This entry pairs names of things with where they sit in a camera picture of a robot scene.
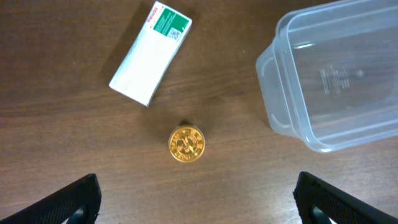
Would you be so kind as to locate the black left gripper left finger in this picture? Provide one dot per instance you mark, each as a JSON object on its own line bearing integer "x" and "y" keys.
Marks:
{"x": 78, "y": 202}

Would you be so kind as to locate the gold lid balm jar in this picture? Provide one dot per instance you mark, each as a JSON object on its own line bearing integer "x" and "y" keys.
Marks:
{"x": 186, "y": 143}

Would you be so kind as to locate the clear plastic container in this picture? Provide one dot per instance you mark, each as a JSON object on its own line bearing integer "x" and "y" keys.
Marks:
{"x": 329, "y": 77}

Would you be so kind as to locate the white green medicine box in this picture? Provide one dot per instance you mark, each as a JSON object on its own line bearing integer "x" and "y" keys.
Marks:
{"x": 155, "y": 46}

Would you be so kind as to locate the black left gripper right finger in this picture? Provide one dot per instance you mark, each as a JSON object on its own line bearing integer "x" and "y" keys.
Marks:
{"x": 320, "y": 202}

